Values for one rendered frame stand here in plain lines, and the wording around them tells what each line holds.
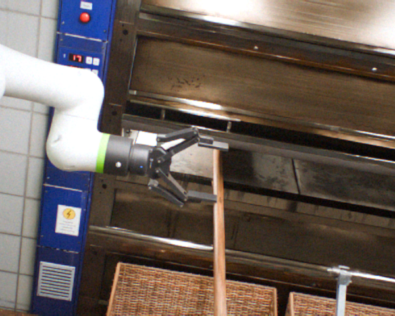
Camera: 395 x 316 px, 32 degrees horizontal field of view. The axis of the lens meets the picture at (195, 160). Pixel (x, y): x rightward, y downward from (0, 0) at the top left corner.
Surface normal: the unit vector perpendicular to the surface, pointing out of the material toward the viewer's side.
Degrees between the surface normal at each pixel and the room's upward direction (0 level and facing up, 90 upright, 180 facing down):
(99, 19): 90
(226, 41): 90
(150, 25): 90
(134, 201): 70
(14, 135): 90
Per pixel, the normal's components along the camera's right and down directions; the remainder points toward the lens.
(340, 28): 0.02, 0.07
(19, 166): -0.04, 0.40
